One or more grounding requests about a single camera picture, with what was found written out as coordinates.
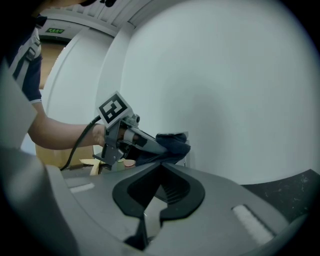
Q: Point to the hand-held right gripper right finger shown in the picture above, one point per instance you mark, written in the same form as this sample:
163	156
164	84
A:
220	212

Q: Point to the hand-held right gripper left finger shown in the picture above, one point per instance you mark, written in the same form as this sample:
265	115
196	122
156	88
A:
87	200

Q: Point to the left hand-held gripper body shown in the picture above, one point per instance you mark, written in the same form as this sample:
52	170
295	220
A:
113	110

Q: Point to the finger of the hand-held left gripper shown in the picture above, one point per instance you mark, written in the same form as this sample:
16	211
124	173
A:
147	145

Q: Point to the dark blue cloth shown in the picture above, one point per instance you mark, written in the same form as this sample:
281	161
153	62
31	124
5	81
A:
172	147

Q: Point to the person's left forearm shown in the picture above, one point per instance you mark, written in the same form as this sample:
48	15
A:
57	135

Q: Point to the pink plastic cup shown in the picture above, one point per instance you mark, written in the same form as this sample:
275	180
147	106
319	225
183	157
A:
130	163

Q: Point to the green plastic cup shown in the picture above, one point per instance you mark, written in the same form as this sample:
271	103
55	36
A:
120	161

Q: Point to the beige T-shaped scraper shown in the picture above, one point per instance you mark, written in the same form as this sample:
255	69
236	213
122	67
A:
93	168

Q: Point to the brown cardboard sheet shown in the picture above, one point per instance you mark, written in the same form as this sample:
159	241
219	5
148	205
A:
50	157

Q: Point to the brown door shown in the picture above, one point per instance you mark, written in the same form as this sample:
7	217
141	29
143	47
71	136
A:
48	65

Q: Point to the person's dark clothing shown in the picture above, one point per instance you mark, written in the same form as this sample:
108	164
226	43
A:
30	80

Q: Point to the green exit sign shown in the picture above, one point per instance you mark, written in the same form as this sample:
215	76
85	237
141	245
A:
55	30

